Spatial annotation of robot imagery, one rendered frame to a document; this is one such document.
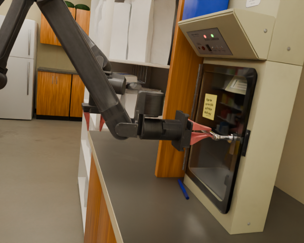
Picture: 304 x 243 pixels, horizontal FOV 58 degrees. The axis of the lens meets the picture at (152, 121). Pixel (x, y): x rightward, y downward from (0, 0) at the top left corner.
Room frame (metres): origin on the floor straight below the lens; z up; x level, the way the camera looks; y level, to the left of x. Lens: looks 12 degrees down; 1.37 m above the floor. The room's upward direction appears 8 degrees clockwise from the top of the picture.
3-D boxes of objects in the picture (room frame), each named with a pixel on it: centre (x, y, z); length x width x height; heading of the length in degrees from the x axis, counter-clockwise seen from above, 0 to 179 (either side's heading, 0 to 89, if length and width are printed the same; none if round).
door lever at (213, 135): (0.75, -0.18, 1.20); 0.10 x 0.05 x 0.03; 17
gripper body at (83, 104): (1.01, 0.21, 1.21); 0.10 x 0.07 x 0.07; 109
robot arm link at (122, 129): (0.71, 0.04, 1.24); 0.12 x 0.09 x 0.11; 99
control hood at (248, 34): (0.81, -0.15, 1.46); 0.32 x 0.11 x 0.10; 19
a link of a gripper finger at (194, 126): (0.75, -0.12, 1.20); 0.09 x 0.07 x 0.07; 108
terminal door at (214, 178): (0.83, -0.19, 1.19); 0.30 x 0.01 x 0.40; 17
